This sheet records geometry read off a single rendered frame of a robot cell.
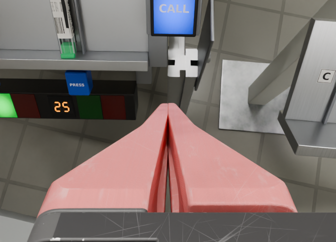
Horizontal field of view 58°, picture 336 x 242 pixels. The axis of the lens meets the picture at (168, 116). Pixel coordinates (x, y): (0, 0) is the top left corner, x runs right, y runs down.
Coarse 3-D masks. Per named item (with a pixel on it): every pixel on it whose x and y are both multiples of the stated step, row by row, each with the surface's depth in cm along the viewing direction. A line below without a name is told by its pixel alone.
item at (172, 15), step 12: (156, 0) 25; (168, 0) 25; (180, 0) 25; (192, 0) 25; (156, 12) 26; (168, 12) 26; (180, 12) 26; (192, 12) 26; (156, 24) 26; (168, 24) 26; (180, 24) 26; (192, 24) 26
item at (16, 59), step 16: (0, 64) 31; (16, 64) 31; (32, 64) 31; (48, 64) 31; (64, 64) 31; (80, 64) 31; (96, 64) 31; (112, 64) 31; (128, 64) 31; (144, 64) 31
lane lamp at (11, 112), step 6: (0, 96) 37; (6, 96) 37; (0, 102) 38; (6, 102) 38; (0, 108) 38; (6, 108) 38; (12, 108) 38; (0, 114) 39; (6, 114) 39; (12, 114) 39
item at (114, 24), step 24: (0, 0) 30; (24, 0) 30; (48, 0) 29; (72, 0) 29; (96, 0) 29; (120, 0) 29; (144, 0) 29; (0, 24) 31; (24, 24) 31; (48, 24) 31; (96, 24) 31; (120, 24) 31; (144, 24) 31; (0, 48) 32; (24, 48) 32; (48, 48) 32; (96, 48) 32; (120, 48) 32; (144, 48) 32
